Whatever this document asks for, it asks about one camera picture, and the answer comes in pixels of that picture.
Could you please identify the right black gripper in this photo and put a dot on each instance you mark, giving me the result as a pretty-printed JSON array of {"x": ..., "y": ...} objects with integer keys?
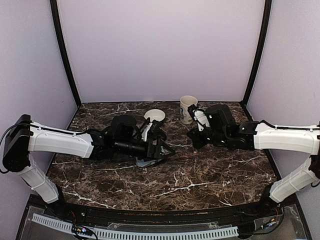
[{"x": 194, "y": 135}]

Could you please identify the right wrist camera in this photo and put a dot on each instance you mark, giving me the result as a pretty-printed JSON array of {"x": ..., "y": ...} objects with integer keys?
[{"x": 199, "y": 116}]

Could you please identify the light blue cloth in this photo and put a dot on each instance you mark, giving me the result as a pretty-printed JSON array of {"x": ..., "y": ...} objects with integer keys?
[{"x": 144, "y": 164}]

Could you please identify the white slotted cable duct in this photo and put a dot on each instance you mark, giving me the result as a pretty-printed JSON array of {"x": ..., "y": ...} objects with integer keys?
[{"x": 121, "y": 231}]

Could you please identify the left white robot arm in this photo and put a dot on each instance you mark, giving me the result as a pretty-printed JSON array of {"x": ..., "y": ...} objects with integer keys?
[{"x": 123, "y": 136}]

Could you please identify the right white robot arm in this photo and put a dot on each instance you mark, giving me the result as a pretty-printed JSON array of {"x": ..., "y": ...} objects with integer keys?
[{"x": 217, "y": 126}]

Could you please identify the white and navy bowl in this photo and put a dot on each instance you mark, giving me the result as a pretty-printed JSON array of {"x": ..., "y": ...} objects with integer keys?
[{"x": 155, "y": 115}]

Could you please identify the black checkered glasses case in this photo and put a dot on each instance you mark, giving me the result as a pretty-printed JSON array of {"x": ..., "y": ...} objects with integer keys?
[{"x": 162, "y": 136}]

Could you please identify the white seahorse mug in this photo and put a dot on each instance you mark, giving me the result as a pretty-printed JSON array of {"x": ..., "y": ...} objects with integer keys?
[{"x": 185, "y": 102}]

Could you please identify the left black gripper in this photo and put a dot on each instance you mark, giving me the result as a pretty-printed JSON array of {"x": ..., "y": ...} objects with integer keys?
[{"x": 157, "y": 149}]

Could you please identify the black frame post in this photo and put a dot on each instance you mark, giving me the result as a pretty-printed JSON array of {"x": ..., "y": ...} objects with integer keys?
[
  {"x": 258, "y": 53},
  {"x": 63, "y": 52}
]

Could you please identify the left black frame post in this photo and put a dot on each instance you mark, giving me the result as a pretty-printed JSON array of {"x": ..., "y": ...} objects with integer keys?
[{"x": 63, "y": 52}]

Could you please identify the black front rail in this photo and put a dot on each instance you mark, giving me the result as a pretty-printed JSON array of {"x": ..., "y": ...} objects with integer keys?
[{"x": 90, "y": 215}]

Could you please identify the right black frame post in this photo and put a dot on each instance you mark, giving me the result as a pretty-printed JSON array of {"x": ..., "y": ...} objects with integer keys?
[{"x": 258, "y": 53}]

